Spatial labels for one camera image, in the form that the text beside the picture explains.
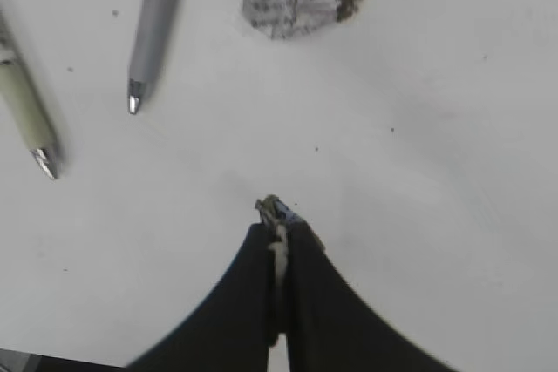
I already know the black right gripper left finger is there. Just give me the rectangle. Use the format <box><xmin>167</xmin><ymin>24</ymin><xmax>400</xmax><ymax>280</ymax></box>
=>
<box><xmin>126</xmin><ymin>223</ymin><xmax>272</xmax><ymax>371</ymax></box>

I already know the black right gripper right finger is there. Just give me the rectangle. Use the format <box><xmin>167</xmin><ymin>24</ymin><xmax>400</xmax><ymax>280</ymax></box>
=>
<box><xmin>284</xmin><ymin>223</ymin><xmax>449</xmax><ymax>371</ymax></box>

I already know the dark paper ball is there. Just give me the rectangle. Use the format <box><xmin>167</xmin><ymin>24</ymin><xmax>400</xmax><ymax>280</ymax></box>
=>
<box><xmin>255</xmin><ymin>194</ymin><xmax>325</xmax><ymax>294</ymax></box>

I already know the grey grip ballpoint pen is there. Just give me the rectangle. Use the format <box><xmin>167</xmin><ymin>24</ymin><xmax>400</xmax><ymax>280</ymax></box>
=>
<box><xmin>127</xmin><ymin>0</ymin><xmax>178</xmax><ymax>115</ymax></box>

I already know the cream grip ballpoint pen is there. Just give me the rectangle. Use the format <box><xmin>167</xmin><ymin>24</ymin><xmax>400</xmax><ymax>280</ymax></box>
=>
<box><xmin>1</xmin><ymin>15</ymin><xmax>59</xmax><ymax>180</ymax></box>

